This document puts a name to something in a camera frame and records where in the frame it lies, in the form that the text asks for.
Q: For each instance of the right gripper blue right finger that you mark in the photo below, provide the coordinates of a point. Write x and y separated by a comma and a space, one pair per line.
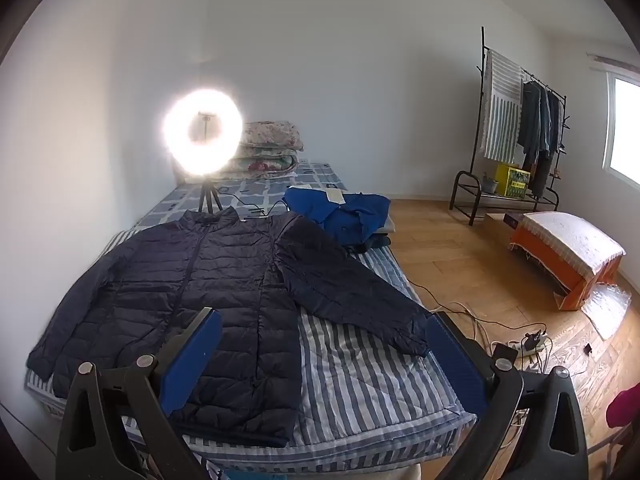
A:
469, 369

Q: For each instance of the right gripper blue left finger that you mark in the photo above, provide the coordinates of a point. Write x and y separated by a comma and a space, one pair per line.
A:
182, 361

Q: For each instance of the navy quilted puffer jacket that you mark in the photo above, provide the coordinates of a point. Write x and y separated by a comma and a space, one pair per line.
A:
259, 275

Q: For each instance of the black clothes rack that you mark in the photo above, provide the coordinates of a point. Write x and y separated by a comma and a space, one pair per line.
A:
476, 185

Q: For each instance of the dark hanging clothes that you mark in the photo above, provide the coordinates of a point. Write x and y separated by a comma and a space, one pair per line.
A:
539, 135

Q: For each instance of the white power strip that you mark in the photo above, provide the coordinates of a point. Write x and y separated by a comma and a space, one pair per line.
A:
529, 345

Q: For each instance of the blue striped bed cover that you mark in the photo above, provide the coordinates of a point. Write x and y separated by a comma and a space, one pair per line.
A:
364, 404

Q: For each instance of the orange box with white cloth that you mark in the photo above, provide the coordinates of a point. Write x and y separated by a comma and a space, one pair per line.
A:
577, 254

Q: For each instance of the blue garment pile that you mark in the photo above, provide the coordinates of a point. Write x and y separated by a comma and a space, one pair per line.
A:
356, 221

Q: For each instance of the black tripod stand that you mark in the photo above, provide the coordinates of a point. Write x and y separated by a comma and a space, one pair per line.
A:
209, 197

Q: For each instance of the yellow box on rack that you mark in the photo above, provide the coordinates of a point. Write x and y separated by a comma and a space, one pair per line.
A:
512, 182

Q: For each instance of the blue checked bed sheet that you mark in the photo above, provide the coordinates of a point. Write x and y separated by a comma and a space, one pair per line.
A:
251, 197

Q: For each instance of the folded floral quilt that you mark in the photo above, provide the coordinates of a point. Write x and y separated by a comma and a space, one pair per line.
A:
266, 149

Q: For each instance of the window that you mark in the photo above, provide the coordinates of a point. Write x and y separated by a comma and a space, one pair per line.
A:
621, 154

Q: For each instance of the striped hanging towel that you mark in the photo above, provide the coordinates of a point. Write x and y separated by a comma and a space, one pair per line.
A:
500, 114

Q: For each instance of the bright ring light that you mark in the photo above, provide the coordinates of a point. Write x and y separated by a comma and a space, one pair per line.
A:
202, 131

